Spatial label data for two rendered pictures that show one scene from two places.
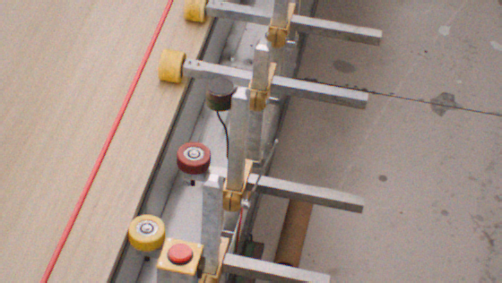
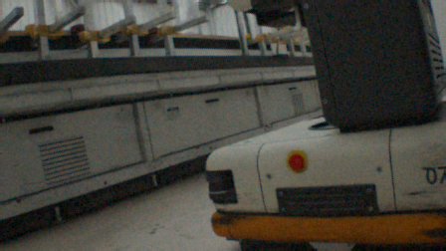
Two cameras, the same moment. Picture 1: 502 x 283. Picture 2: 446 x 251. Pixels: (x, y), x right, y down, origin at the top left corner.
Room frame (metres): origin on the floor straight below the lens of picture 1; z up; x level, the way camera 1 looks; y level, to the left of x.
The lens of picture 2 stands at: (-1.18, -0.91, 0.38)
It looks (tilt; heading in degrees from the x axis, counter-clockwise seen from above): 3 degrees down; 28
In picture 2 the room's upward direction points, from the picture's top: 11 degrees counter-clockwise
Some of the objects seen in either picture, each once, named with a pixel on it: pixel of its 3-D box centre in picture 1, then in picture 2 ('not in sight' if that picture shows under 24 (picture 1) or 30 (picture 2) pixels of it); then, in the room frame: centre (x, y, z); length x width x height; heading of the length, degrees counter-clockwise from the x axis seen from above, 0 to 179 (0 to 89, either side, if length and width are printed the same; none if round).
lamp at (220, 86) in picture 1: (219, 122); not in sight; (1.74, 0.07, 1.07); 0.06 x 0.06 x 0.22; 81
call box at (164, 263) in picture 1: (179, 268); not in sight; (1.23, 0.11, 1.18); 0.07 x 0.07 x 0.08; 81
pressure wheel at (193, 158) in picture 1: (193, 168); not in sight; (1.79, 0.13, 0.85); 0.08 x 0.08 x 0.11
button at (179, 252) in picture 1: (180, 253); not in sight; (1.23, 0.11, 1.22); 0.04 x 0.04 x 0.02
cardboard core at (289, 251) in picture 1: (293, 233); not in sight; (2.31, -0.17, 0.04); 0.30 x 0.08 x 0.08; 171
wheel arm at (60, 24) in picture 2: not in sight; (54, 28); (-0.21, 0.29, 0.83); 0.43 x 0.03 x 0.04; 81
